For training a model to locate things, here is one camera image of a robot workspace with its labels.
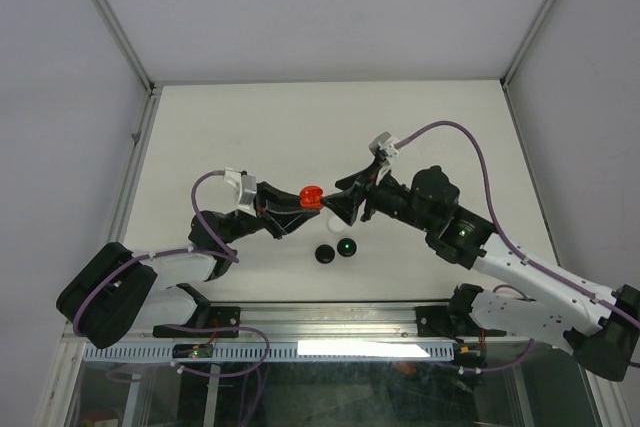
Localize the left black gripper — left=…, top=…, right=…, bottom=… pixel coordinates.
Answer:
left=221, top=182, right=319, bottom=245

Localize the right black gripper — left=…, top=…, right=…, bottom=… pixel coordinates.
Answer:
left=319, top=159, right=435, bottom=235

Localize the orange earbud case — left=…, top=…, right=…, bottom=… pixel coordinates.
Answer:
left=299, top=185, right=324, bottom=210

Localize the white earbud case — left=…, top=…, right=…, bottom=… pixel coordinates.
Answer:
left=327, top=216, right=347, bottom=233

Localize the black earbud case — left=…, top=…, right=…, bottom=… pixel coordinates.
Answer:
left=336, top=237, right=357, bottom=258
left=314, top=244, right=336, bottom=265

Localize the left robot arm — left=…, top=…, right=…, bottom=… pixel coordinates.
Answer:
left=56, top=169, right=323, bottom=348

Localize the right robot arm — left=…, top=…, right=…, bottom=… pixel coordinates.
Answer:
left=321, top=163, right=639, bottom=382

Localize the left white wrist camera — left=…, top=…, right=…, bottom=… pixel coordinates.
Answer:
left=223, top=168, right=257, bottom=217

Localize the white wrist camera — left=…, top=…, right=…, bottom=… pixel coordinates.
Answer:
left=368, top=131, right=402, bottom=183
left=223, top=168, right=257, bottom=217

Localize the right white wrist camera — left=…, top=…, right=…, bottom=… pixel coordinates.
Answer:
left=368, top=131, right=402, bottom=183

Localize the aluminium mounting rail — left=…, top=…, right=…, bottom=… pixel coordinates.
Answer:
left=62, top=300, right=599, bottom=346

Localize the white slotted cable duct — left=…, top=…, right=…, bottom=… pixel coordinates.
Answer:
left=84, top=340, right=454, bottom=363

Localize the left aluminium frame post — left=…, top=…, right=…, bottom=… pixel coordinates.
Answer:
left=64, top=0, right=154, bottom=93

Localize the aluminium frame post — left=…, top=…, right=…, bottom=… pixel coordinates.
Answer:
left=501, top=0, right=589, bottom=91
left=64, top=0, right=154, bottom=93

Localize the right aluminium frame post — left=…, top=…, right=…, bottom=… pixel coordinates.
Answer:
left=501, top=0, right=589, bottom=91

